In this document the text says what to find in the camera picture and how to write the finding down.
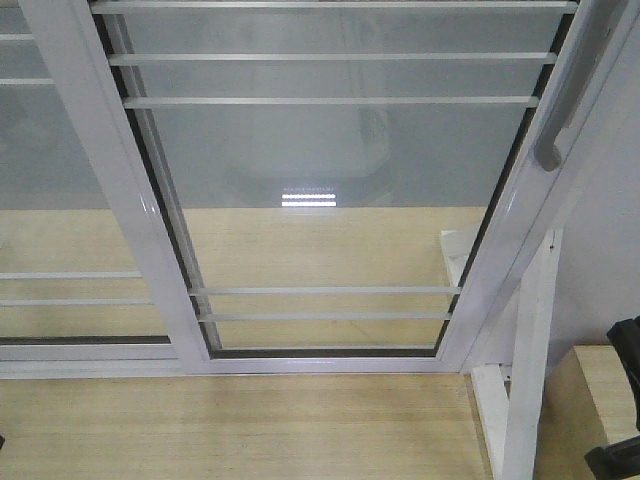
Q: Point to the white triangular support brace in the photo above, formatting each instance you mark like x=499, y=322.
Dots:
x=508, y=372

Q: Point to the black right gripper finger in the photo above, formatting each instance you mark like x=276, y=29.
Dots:
x=615, y=461
x=624, y=337

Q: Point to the light wooden box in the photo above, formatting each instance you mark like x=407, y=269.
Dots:
x=587, y=403

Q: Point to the fixed white glass panel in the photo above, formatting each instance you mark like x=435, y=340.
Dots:
x=73, y=301

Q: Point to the white framed sliding glass door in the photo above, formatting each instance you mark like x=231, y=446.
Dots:
x=306, y=185

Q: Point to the grey door handle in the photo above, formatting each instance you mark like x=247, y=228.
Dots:
x=587, y=38

